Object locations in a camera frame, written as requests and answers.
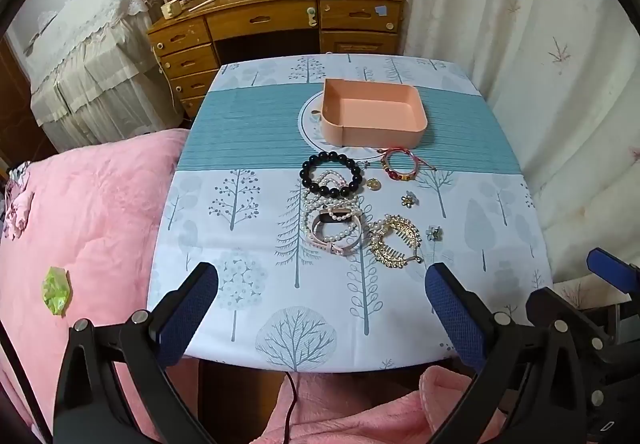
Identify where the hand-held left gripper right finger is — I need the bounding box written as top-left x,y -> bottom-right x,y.
424,262 -> 596,444

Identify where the white pearl necklace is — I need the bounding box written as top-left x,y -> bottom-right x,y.
300,169 -> 374,251

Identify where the white cloth covered furniture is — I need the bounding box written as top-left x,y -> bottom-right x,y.
25,0 -> 174,146

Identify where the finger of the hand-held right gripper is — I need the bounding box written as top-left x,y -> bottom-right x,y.
526,287 -> 610,351
586,247 -> 640,296

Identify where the green crumpled wrapper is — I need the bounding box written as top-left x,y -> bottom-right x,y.
42,267 -> 72,317

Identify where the black bead bracelet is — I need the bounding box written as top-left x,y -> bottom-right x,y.
299,151 -> 364,199

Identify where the black cable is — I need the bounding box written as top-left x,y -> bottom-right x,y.
281,371 -> 299,444

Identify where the pink blanket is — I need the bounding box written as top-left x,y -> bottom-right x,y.
0,128 -> 202,444

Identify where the pink fleece clothing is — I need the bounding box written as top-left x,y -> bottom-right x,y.
260,364 -> 507,444

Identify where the wooden desk with drawers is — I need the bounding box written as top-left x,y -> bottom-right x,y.
146,0 -> 406,121

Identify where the white floral curtain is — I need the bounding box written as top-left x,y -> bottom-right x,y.
389,0 -> 640,286

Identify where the gold hair comb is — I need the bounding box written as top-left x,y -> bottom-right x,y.
369,214 -> 426,270

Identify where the brown wooden wardrobe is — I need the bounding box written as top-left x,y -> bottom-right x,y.
0,37 -> 57,167

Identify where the red string bracelet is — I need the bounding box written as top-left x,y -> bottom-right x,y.
382,149 -> 437,183

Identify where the pink plastic tray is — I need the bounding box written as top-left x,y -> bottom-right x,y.
320,78 -> 430,147

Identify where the floral pink cloth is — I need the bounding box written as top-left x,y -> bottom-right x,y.
0,161 -> 37,241

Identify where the pink strap watch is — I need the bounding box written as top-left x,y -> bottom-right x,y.
310,205 -> 364,256

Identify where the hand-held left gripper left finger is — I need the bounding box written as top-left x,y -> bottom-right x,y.
52,262 -> 221,444

